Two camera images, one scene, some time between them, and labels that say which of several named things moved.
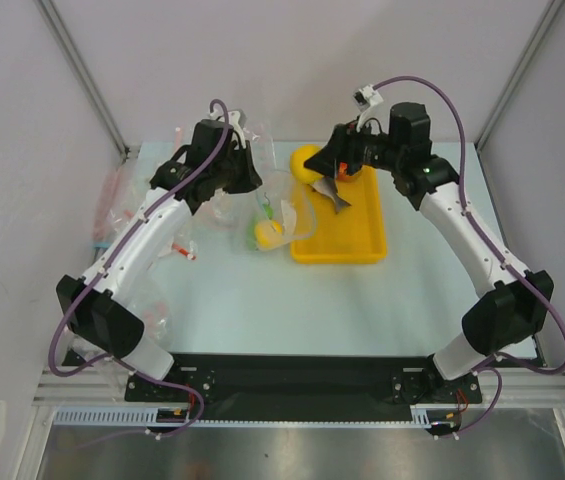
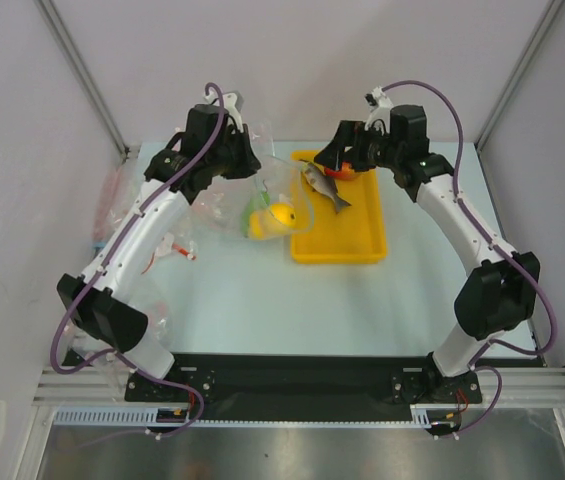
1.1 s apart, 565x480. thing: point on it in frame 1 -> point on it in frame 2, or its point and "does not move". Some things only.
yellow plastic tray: [356, 233] does not move
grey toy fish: [328, 187] does not move
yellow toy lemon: [297, 167] -> [283, 212]
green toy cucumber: [252, 226] -> [260, 201]
